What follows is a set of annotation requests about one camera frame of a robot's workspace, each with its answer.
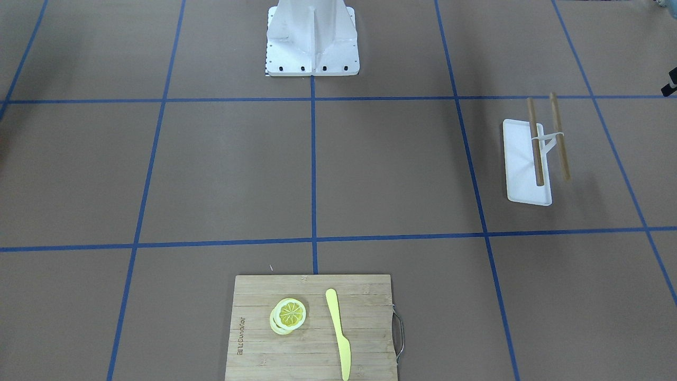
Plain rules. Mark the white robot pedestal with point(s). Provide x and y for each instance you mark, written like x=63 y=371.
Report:
x=311 y=38

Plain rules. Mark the bamboo cutting board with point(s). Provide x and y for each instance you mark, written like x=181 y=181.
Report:
x=311 y=352

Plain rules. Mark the yellow lemon slice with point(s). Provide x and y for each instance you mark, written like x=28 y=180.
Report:
x=288 y=315

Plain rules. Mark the white rack tray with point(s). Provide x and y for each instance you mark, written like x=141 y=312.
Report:
x=521 y=182

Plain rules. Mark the yellow plastic knife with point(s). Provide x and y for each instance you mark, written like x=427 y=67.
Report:
x=344 y=347

